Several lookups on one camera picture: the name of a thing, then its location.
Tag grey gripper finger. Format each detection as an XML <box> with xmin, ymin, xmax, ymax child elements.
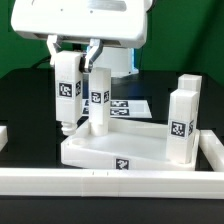
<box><xmin>79</xmin><ymin>39</ymin><xmax>103</xmax><ymax>73</ymax></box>
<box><xmin>47</xmin><ymin>35</ymin><xmax>62</xmax><ymax>66</ymax></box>

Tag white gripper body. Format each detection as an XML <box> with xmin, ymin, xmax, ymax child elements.
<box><xmin>11</xmin><ymin>0</ymin><xmax>154</xmax><ymax>48</ymax></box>

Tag white desk top tray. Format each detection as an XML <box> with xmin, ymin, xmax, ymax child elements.
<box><xmin>61</xmin><ymin>118</ymin><xmax>200</xmax><ymax>171</ymax></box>

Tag white U-shaped marker base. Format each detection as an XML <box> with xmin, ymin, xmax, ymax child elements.
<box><xmin>81</xmin><ymin>98</ymin><xmax>153</xmax><ymax>120</ymax></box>

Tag white front fence rail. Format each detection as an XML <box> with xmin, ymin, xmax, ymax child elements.
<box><xmin>0</xmin><ymin>168</ymin><xmax>224</xmax><ymax>199</ymax></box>

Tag white fence rail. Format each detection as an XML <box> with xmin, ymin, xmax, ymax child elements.
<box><xmin>0</xmin><ymin>168</ymin><xmax>224</xmax><ymax>199</ymax></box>
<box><xmin>199</xmin><ymin>130</ymin><xmax>224</xmax><ymax>172</ymax></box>

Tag white right fence rail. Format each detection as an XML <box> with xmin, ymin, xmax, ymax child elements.
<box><xmin>199</xmin><ymin>130</ymin><xmax>224</xmax><ymax>172</ymax></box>

